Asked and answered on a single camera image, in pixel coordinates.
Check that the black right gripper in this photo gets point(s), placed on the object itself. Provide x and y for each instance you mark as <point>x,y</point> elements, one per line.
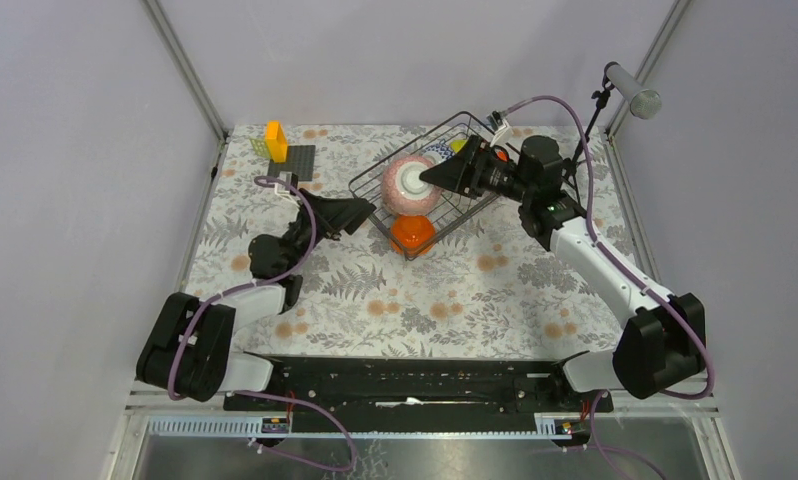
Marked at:
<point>464,171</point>

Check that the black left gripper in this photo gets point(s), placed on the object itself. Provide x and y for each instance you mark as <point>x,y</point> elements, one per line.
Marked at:
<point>348,215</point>

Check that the pink patterned bowl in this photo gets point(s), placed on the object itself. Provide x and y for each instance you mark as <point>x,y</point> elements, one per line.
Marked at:
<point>403,192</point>

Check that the orange bowl front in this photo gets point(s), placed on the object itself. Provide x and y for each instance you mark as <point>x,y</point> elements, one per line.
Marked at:
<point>412,235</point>

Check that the blue white patterned bowl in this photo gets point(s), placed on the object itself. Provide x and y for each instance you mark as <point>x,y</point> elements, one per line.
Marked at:
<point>438,153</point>

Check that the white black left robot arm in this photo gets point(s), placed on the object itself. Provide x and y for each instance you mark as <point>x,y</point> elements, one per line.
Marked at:
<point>188,350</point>

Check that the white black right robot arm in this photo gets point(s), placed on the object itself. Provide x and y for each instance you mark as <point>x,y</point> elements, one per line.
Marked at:
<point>663,334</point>

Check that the yellow green bowl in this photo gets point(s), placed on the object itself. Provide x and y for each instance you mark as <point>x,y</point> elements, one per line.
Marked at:
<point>457,145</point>

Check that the grey lego baseplate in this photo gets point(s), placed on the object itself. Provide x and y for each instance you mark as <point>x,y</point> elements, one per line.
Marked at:
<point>300,161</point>

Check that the floral tablecloth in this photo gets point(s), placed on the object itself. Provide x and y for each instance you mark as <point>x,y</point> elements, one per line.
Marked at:
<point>485,290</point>

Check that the orange block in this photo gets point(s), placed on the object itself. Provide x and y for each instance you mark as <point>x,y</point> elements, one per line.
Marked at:
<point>275,142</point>

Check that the yellow green grid plate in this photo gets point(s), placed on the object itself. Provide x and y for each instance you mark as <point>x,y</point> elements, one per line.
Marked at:
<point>259,147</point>

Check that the black microphone tripod stand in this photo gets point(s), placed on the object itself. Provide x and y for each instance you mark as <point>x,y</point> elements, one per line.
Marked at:
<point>601,98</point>

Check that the silver microphone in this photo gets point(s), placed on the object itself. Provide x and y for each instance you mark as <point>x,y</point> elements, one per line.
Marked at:
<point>644,103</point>

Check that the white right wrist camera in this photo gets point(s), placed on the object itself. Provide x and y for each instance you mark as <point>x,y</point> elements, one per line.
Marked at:
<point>503,131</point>

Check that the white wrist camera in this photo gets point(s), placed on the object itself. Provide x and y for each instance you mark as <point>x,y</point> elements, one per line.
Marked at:
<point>286,185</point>
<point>503,131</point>

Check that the black wire dish rack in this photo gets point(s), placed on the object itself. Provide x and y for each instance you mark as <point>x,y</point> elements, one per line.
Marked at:
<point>452,209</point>

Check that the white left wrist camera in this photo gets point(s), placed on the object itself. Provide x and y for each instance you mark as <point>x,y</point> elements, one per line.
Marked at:
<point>286,185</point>

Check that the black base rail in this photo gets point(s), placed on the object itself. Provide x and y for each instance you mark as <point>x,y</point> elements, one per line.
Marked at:
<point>407,395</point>

